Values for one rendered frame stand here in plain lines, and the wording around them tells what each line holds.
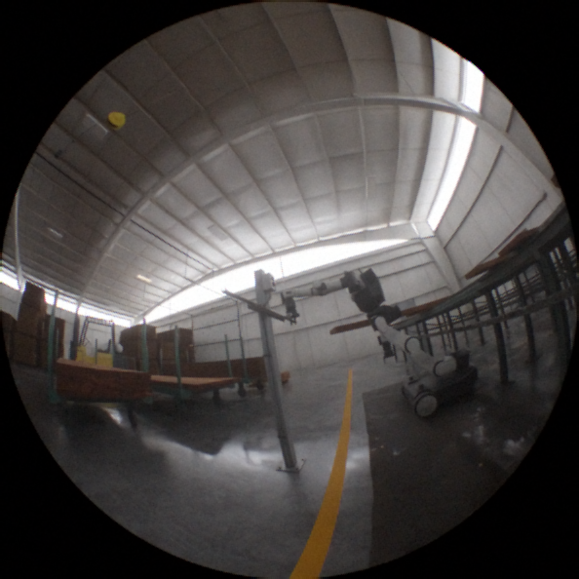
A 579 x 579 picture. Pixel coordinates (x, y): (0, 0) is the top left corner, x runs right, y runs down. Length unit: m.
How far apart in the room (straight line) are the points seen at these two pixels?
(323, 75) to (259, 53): 1.85
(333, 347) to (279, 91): 10.53
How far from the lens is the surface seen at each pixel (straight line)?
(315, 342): 9.46
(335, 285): 1.42
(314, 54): 6.34
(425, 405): 1.51
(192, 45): 6.63
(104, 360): 7.00
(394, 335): 1.57
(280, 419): 1.11
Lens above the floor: 0.72
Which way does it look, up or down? 21 degrees up
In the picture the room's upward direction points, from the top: 10 degrees counter-clockwise
